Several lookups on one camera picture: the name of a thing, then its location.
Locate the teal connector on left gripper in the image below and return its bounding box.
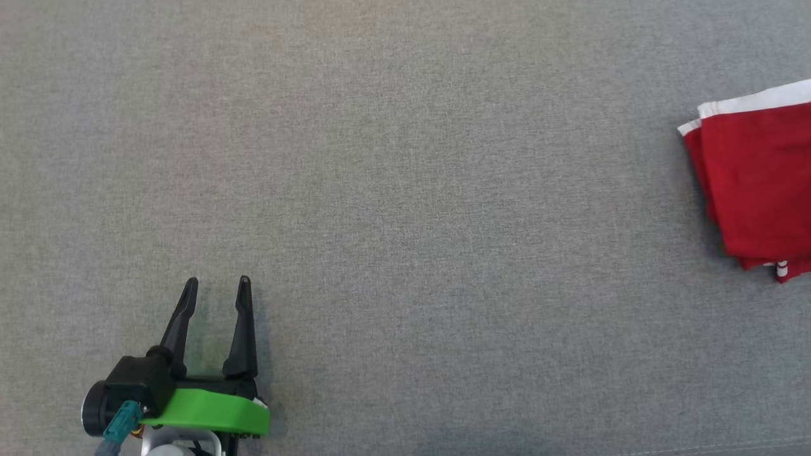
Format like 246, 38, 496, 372
95, 400, 144, 456

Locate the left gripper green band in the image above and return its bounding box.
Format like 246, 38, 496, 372
81, 275, 271, 439

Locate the red and white jersey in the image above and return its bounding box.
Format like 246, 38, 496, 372
677, 79, 811, 284

